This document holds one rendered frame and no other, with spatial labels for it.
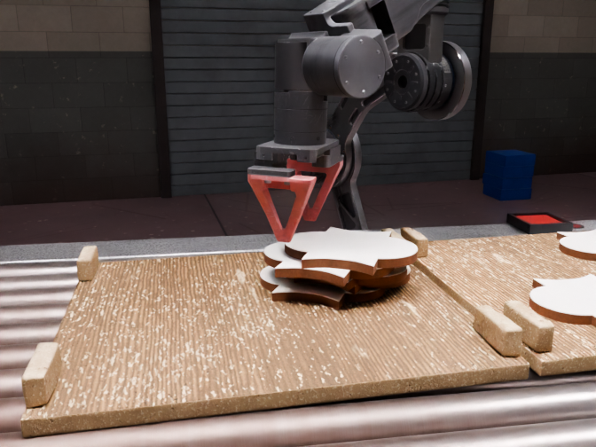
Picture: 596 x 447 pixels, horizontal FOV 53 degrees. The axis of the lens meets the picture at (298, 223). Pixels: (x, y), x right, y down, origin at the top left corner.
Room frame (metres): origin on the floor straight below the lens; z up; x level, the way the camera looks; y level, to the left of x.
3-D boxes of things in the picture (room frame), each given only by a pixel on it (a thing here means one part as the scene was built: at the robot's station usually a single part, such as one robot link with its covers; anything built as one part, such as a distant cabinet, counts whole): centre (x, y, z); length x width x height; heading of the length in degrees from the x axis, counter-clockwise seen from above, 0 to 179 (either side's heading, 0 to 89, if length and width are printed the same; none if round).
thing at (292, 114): (0.65, 0.00, 1.12); 0.10 x 0.07 x 0.07; 162
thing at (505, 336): (0.50, -0.18, 0.95); 0.06 x 0.02 x 0.03; 12
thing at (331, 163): (0.68, -0.01, 1.05); 0.07 x 0.07 x 0.09; 72
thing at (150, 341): (0.59, 0.04, 0.93); 0.41 x 0.35 x 0.02; 102
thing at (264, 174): (0.61, 0.01, 1.05); 0.07 x 0.07 x 0.09; 72
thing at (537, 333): (0.50, -0.21, 0.95); 0.06 x 0.02 x 0.03; 12
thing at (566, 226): (0.96, -0.40, 0.92); 0.08 x 0.08 x 0.02; 9
